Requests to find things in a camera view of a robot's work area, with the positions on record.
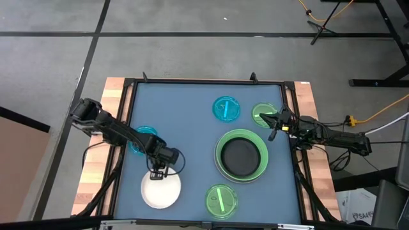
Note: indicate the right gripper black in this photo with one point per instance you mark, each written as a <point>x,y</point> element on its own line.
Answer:
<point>287,121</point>

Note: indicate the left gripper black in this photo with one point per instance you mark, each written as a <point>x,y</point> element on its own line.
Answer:
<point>161,166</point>

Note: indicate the white plastic plate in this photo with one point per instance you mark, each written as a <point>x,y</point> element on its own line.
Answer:
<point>159,191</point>

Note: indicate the green transparent small plate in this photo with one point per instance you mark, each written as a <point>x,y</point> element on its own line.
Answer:
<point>212,204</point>
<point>260,108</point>

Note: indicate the large green opaque plate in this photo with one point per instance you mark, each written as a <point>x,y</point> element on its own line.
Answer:
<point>241,134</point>

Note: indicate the black plastic plate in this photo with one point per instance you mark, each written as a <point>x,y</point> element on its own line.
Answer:
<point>241,156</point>

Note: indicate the blue transparent small plate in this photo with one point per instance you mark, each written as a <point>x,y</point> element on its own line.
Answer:
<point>145,130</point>
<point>226,109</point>

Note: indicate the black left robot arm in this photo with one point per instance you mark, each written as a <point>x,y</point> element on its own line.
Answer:
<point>121,132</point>

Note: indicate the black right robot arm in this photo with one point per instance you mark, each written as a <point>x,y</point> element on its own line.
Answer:
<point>335,137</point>

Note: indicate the blue-gray table mat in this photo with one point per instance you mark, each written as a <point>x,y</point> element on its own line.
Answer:
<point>191,134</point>

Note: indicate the large green bowl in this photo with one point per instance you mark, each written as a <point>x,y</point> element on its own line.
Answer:
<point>220,173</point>

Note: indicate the black floor beam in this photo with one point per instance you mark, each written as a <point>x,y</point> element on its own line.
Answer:
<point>361,180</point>

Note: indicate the black tripod stand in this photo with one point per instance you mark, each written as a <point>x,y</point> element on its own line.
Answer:
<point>322,28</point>

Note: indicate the white printed box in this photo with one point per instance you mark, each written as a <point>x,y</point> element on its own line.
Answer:
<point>354,204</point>

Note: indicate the brown board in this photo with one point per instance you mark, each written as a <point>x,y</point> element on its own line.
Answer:
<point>19,166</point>

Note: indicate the black metal table frame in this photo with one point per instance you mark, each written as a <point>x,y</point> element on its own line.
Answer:
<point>207,81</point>

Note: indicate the black desk frame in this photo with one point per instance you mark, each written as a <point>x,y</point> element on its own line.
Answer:
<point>367,83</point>

